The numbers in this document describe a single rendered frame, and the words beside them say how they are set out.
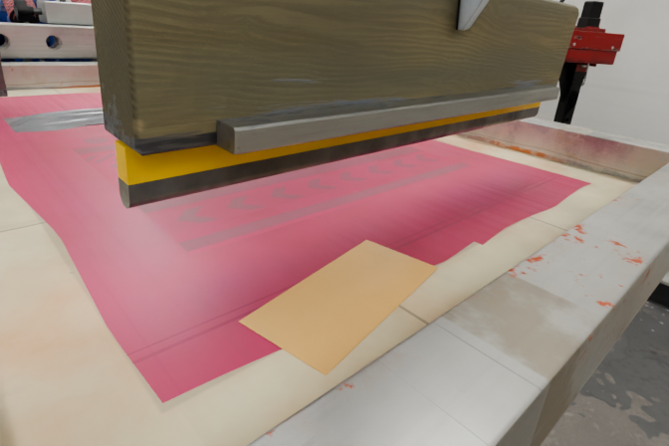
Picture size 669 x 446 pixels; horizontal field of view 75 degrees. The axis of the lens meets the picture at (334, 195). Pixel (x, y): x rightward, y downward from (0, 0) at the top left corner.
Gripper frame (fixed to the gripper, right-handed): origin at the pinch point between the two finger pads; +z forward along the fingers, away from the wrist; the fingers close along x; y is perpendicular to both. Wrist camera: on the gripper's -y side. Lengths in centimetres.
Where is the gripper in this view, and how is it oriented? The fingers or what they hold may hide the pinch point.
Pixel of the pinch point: (444, 4)
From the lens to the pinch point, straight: 29.1
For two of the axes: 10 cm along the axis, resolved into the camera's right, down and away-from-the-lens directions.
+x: 6.8, 3.2, -6.6
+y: -7.3, 2.0, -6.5
